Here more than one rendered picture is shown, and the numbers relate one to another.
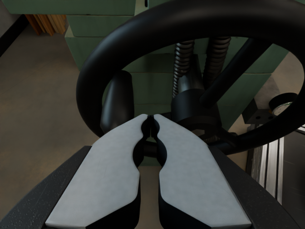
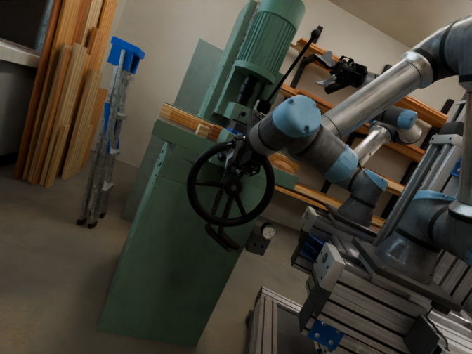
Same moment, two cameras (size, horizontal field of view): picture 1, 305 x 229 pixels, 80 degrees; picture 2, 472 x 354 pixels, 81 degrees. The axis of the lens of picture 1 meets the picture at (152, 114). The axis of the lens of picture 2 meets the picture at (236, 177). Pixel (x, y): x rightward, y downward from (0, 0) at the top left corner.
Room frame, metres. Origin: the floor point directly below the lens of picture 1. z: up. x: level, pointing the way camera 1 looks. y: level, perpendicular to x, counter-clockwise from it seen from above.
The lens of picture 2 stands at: (-0.71, 0.21, 1.00)
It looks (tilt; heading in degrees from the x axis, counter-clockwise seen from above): 10 degrees down; 343
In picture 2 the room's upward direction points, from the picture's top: 24 degrees clockwise
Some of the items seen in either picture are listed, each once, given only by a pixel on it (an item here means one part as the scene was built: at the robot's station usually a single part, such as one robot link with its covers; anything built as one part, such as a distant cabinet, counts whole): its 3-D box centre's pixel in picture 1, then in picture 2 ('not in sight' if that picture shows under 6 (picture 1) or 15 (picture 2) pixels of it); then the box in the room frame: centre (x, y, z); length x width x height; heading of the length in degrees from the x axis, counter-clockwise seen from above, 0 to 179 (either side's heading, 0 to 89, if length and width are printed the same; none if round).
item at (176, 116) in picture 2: not in sight; (239, 143); (0.47, -0.11, 0.92); 0.62 x 0.02 x 0.04; 91
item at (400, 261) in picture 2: not in sight; (409, 251); (-0.13, -0.54, 0.87); 0.15 x 0.15 x 0.10
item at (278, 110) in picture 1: (282, 106); (267, 232); (0.26, -0.31, 0.65); 0.06 x 0.04 x 0.08; 91
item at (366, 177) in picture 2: not in sight; (369, 185); (0.34, -0.71, 0.98); 0.13 x 0.12 x 0.14; 35
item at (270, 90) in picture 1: (259, 100); (255, 238); (0.33, -0.31, 0.58); 0.12 x 0.08 x 0.08; 1
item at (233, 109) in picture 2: not in sight; (236, 114); (0.49, -0.05, 1.03); 0.14 x 0.07 x 0.09; 1
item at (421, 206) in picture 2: not in sight; (433, 217); (-0.14, -0.54, 0.98); 0.13 x 0.12 x 0.14; 174
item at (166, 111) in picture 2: not in sight; (227, 137); (0.49, -0.06, 0.92); 0.60 x 0.02 x 0.05; 91
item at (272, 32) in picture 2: not in sight; (269, 39); (0.47, -0.05, 1.35); 0.18 x 0.18 x 0.31
